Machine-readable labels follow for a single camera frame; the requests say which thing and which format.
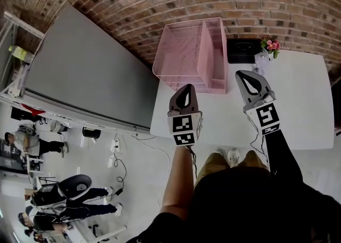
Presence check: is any person's black shirt torso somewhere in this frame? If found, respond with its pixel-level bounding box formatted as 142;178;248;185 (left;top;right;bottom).
127;167;341;243

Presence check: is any person's left leg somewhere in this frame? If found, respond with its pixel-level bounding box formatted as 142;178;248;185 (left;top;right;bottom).
193;152;230;189

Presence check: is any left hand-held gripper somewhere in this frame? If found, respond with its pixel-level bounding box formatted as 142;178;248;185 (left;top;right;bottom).
167;84;205;147

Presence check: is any white floor cable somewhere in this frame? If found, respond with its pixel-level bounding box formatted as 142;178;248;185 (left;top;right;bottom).
132;134;171;184

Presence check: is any white metal shelf frame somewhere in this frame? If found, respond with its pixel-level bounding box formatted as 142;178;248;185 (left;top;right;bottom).
0;11;46;99

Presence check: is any black floor cable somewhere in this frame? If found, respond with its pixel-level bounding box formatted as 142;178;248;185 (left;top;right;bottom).
113;132;127;197

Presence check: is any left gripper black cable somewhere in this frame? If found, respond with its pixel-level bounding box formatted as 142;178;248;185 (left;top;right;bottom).
186;145;199;179

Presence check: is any person's left forearm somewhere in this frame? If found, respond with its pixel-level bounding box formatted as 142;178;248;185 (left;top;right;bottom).
159;145;197;221

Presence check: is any person's right leg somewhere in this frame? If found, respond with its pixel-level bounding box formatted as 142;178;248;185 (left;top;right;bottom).
238;150;270;172

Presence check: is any pink mesh desk organizer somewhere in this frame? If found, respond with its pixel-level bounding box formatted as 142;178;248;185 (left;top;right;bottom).
152;17;229;95

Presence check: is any person's leg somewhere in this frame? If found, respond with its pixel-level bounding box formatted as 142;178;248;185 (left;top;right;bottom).
238;150;270;172
193;152;230;189

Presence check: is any grey partition panel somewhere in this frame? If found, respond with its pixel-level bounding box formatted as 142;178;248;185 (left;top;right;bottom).
22;4;160;133

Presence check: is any pink flower pot plant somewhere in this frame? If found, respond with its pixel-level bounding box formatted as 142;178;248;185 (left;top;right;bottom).
260;36;282;59

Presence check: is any black round bin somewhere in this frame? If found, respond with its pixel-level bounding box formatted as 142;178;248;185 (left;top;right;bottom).
82;126;101;139

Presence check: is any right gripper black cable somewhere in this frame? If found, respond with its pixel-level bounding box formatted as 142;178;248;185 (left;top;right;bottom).
250;134;269;163

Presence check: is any person's right forearm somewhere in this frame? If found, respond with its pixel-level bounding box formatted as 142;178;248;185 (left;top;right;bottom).
262;129;304;184

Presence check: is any black oval chair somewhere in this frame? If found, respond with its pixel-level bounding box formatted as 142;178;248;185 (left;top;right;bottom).
58;174;93;200

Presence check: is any black box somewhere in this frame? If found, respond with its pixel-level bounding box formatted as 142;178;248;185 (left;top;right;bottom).
226;38;263;64

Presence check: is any person's right white shoe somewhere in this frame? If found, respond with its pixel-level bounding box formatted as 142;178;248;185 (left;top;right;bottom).
228;148;241;167

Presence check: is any red paper item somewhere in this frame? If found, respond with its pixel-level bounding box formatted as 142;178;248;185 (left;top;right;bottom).
21;104;45;116

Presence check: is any yellow green packet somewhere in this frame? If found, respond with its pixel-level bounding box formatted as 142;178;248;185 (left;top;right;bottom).
9;45;28;62

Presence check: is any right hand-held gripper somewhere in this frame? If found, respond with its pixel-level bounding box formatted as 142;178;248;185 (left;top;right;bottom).
235;70;282;136

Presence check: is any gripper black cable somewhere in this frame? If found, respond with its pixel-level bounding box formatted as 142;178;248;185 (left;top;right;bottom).
186;145;199;179
250;134;269;163

